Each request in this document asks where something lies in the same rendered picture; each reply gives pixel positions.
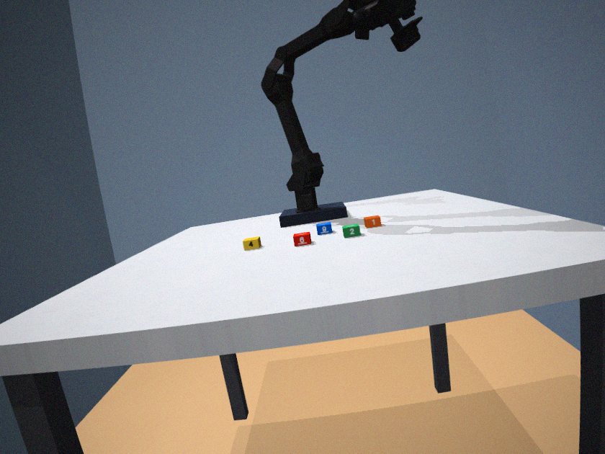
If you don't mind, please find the green block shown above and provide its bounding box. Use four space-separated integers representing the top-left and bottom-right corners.
342 223 361 238

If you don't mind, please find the red block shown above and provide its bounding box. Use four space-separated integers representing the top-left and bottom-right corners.
293 232 311 246

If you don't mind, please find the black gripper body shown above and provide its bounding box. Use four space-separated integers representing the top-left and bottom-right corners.
361 0 421 52

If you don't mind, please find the orange block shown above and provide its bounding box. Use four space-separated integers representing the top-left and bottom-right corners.
364 215 381 228

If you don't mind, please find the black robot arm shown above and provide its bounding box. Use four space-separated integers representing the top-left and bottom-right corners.
261 0 416 213

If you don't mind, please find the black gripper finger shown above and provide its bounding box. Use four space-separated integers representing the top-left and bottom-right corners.
395 17 423 44

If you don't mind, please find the yellow block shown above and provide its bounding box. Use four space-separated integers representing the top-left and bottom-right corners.
243 236 261 250

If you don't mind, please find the blue block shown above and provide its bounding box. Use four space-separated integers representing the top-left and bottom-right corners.
316 222 332 235

